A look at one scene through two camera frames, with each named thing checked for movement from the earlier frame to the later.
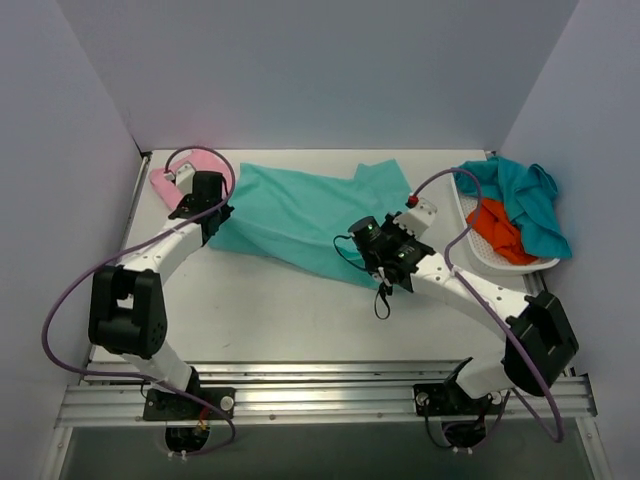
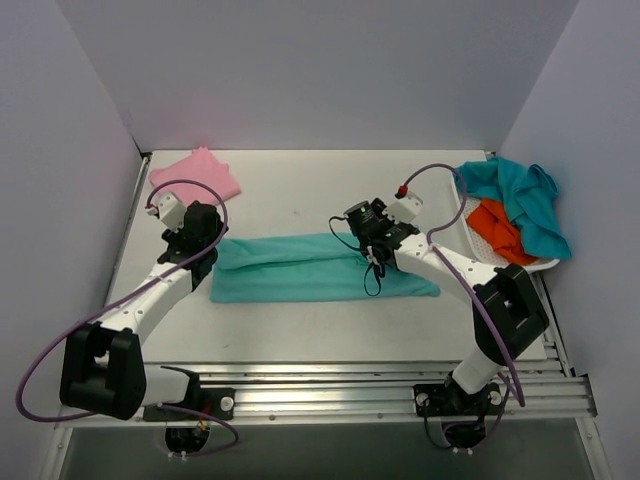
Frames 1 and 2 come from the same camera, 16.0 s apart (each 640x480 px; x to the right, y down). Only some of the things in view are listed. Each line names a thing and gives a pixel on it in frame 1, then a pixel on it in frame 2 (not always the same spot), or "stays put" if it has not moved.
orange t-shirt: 494,221 stays put
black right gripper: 395,279 stays put
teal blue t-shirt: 528,195 stays put
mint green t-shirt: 301,215 -> 307,267
